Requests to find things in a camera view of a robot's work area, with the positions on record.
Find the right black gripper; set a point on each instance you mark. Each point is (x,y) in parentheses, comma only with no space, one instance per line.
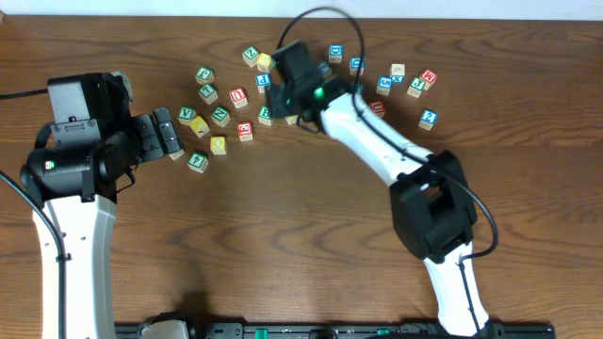
(276,101)

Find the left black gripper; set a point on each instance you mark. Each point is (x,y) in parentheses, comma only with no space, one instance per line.
(142,137)

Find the green B block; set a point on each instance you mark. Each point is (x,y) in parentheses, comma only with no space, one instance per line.
(264,116)

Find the blue T block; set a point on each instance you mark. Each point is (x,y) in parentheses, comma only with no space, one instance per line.
(360,89)

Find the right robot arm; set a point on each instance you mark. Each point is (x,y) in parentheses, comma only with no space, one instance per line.
(433,209)

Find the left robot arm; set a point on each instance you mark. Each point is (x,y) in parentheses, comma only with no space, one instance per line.
(71,179)

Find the yellow block far left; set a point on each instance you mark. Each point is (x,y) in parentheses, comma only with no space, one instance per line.
(176,155)

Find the green V block left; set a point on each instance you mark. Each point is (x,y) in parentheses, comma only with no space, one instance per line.
(186,114)

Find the yellow block near V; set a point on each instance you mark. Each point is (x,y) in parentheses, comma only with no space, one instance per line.
(199,126)

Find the yellow block beside R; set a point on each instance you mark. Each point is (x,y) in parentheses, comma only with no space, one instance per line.
(292,119)

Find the blue L block upper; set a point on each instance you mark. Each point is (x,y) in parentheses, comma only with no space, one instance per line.
(324,69)

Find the green 4 block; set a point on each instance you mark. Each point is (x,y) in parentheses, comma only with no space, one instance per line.
(198,162)

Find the blue P block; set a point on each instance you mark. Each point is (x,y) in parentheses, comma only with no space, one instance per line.
(263,82)

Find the yellow block beside Z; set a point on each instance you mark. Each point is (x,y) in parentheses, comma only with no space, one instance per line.
(264,63)

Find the yellow block lower middle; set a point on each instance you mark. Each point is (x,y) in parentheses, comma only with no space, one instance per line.
(218,145)

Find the green N block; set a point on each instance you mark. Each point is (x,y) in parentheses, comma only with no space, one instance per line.
(220,116)

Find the green 7 block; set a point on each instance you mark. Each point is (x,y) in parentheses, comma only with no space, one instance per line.
(208,93)

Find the blue D block right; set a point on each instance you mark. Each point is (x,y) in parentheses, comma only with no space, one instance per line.
(357,66)

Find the green Z block top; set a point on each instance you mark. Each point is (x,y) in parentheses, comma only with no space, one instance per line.
(250,56)

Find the red U block left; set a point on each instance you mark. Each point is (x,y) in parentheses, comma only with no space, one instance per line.
(238,97)

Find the red u block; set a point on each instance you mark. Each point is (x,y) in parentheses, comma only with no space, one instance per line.
(378,108)
(238,97)

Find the green J block left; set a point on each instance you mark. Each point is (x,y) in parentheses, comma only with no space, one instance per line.
(204,76)

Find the green j block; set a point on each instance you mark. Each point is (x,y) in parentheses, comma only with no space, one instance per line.
(204,76)
(416,87)

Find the red U block right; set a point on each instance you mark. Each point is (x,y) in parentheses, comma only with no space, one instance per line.
(378,108)

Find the blue 5 block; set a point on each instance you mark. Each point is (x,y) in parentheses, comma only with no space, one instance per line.
(384,85)

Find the white X block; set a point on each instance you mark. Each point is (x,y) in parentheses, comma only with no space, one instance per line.
(397,73)

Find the green J block right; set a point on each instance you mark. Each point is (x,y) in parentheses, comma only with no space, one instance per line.
(416,87)

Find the red M block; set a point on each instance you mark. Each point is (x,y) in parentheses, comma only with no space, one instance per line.
(429,77)

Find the blue 2 block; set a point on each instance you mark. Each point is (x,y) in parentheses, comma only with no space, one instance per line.
(428,119)

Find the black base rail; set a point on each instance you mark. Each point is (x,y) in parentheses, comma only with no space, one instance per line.
(176,325)

